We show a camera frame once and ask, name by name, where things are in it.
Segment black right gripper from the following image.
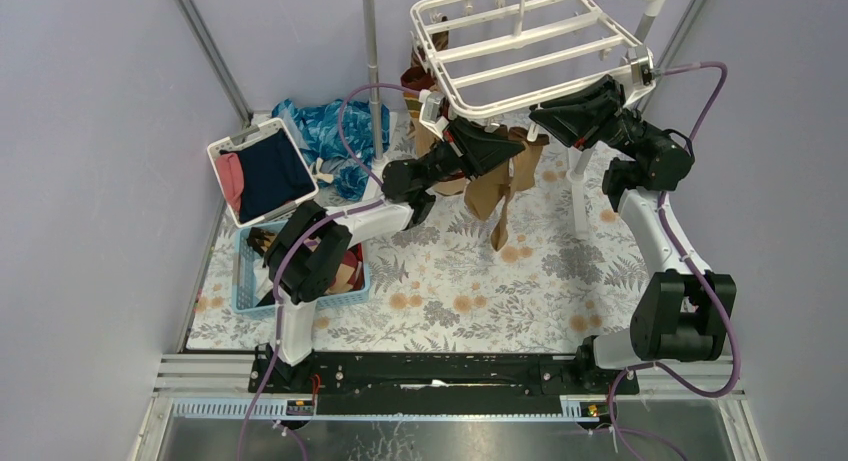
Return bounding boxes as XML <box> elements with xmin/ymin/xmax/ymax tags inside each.
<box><xmin>526</xmin><ymin>76</ymin><xmax>664</xmax><ymax>160</ymax></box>

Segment tan brown cuff sock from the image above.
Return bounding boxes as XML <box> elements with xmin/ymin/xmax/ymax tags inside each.
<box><xmin>490</xmin><ymin>126</ymin><xmax>550</xmax><ymax>251</ymax></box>
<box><xmin>410</xmin><ymin>119</ymin><xmax>510</xmax><ymax>221</ymax></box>

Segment silver white drying rack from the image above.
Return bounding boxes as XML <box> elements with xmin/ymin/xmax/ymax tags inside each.
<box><xmin>357</xmin><ymin>0</ymin><xmax>677</xmax><ymax>241</ymax></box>

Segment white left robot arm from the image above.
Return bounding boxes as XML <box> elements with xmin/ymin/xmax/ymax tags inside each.
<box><xmin>265</xmin><ymin>118</ymin><xmax>525</xmax><ymax>392</ymax></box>

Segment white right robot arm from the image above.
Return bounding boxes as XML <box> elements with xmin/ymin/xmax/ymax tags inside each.
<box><xmin>530</xmin><ymin>76</ymin><xmax>738</xmax><ymax>393</ymax></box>

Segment white clip drying hanger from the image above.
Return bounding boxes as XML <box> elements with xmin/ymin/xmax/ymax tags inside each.
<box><xmin>410</xmin><ymin>0</ymin><xmax>666</xmax><ymax>122</ymax></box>

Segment pile of assorted socks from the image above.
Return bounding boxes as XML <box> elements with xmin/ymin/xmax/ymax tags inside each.
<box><xmin>246</xmin><ymin>228</ymin><xmax>364</xmax><ymax>306</ymax></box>

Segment floral patterned table mat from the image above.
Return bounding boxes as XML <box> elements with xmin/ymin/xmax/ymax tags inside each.
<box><xmin>186</xmin><ymin>112</ymin><xmax>657</xmax><ymax>355</ymax></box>

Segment blue patterned cloth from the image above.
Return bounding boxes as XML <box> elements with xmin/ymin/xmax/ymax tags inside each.
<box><xmin>271</xmin><ymin>99</ymin><xmax>376</xmax><ymax>201</ymax></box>

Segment dark navy folded garment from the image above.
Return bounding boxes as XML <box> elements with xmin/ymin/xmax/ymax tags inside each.
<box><xmin>222</xmin><ymin>130</ymin><xmax>315</xmax><ymax>224</ymax></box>

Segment white plastic basket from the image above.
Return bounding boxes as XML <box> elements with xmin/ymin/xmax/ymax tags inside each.
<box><xmin>206</xmin><ymin>118</ymin><xmax>319</xmax><ymax>228</ymax></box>

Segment pink folded garment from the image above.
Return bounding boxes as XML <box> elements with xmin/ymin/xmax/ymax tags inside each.
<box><xmin>215</xmin><ymin>152</ymin><xmax>245</xmax><ymax>214</ymax></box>

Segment light blue sock basket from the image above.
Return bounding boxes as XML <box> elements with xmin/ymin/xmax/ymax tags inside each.
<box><xmin>231</xmin><ymin>221</ymin><xmax>371</xmax><ymax>319</ymax></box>

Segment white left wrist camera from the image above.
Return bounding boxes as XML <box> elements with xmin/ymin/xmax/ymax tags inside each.
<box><xmin>418</xmin><ymin>89</ymin><xmax>449</xmax><ymax>139</ymax></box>

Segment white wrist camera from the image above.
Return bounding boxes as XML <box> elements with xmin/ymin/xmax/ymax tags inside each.
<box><xmin>622</xmin><ymin>44</ymin><xmax>656</xmax><ymax>107</ymax></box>
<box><xmin>418</xmin><ymin>89</ymin><xmax>449</xmax><ymax>139</ymax></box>

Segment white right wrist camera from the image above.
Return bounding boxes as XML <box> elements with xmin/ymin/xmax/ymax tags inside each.
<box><xmin>622</xmin><ymin>44</ymin><xmax>656</xmax><ymax>107</ymax></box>

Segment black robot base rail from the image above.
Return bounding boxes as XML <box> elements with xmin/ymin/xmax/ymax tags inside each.
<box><xmin>248</xmin><ymin>345</ymin><xmax>639</xmax><ymax>416</ymax></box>

